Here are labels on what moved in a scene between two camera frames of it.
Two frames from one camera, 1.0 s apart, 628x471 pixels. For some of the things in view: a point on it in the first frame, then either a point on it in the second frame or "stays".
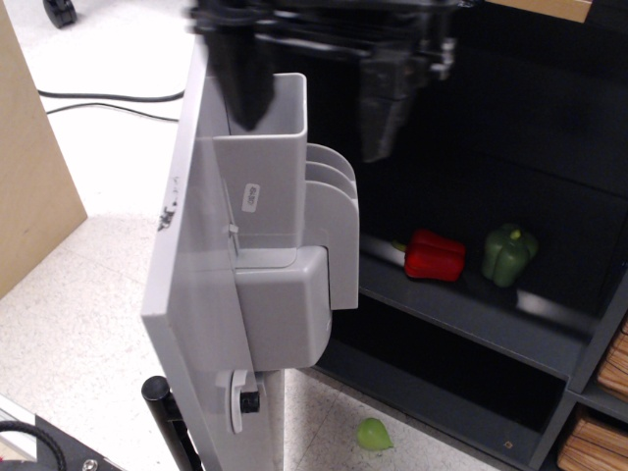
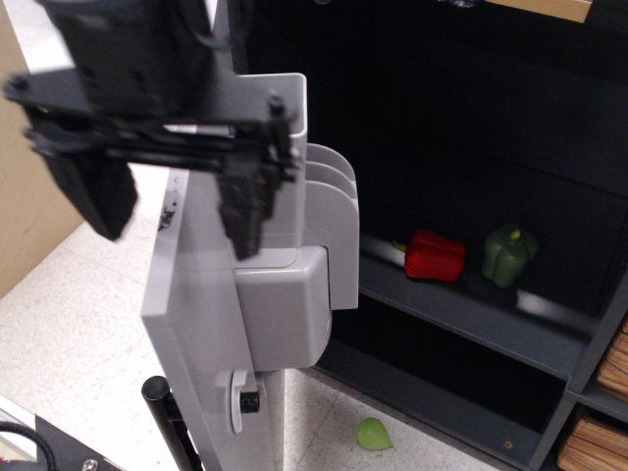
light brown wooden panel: (40, 206) stays
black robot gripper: (397, 42) to (151, 86)
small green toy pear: (373, 435) stays
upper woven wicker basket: (614, 375) stays
